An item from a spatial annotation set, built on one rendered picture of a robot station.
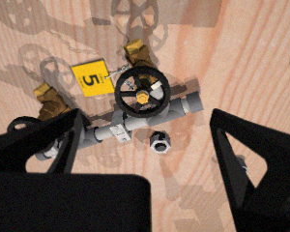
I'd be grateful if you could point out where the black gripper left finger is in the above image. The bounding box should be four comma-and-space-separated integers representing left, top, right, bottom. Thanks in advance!
0, 108, 83, 173

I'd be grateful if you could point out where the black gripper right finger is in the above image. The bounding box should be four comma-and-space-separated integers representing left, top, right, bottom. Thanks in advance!
209, 108, 290, 232

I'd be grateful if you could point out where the dark grey cylinder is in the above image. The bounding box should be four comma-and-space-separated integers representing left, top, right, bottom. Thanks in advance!
238, 158, 248, 173

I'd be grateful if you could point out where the yellow tag with silver chain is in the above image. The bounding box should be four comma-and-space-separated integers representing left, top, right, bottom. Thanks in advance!
72, 60, 135, 97

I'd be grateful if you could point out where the silver hex nut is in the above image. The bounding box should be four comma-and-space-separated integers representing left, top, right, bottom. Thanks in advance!
150, 133, 171, 154

